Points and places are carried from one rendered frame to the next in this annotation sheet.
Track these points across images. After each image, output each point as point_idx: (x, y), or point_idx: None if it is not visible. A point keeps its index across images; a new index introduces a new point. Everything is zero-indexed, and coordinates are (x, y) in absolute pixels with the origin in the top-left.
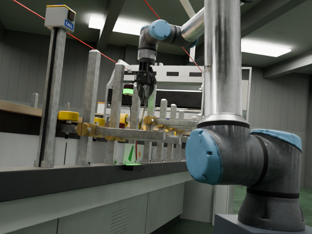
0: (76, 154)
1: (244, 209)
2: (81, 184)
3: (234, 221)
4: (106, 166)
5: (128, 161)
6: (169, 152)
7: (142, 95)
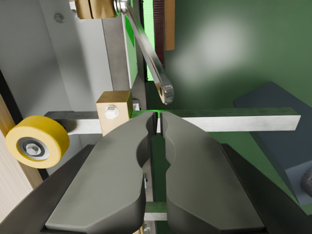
0: (42, 98)
1: (309, 194)
2: (153, 178)
3: (295, 187)
4: (149, 146)
5: (134, 43)
6: None
7: (145, 158)
